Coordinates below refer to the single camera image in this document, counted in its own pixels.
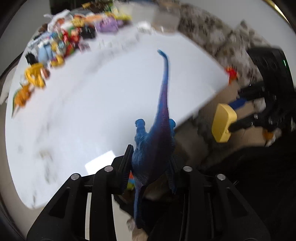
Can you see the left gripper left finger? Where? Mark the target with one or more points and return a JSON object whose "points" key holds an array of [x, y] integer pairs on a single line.
{"points": [[64, 216]]}

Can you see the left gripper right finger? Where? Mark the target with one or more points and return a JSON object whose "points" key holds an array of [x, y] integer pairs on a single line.
{"points": [[209, 208]]}

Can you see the yellow toy block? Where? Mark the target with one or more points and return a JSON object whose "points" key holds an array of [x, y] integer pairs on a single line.
{"points": [[224, 117]]}

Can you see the blue dinosaur toy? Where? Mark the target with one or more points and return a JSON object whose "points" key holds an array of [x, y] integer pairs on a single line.
{"points": [[150, 159]]}

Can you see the floral sofa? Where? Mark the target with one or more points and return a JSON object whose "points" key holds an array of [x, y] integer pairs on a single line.
{"points": [[225, 44]]}

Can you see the orange green dinosaur toy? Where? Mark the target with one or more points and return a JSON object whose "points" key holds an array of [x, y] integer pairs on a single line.
{"points": [[20, 97]]}

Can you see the clear plastic jar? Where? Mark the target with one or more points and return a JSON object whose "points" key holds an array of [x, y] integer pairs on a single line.
{"points": [[166, 20]]}

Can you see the yellow toy gun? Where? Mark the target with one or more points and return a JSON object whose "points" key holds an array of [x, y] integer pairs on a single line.
{"points": [[33, 75]]}

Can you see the light blue plush toy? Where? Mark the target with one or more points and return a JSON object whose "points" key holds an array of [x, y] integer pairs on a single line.
{"points": [[45, 53]]}

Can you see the purple plush toy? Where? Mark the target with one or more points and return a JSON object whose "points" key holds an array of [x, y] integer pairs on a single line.
{"points": [[108, 25]]}

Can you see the red plush keychain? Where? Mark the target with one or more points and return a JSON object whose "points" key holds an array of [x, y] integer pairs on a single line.
{"points": [[233, 75]]}

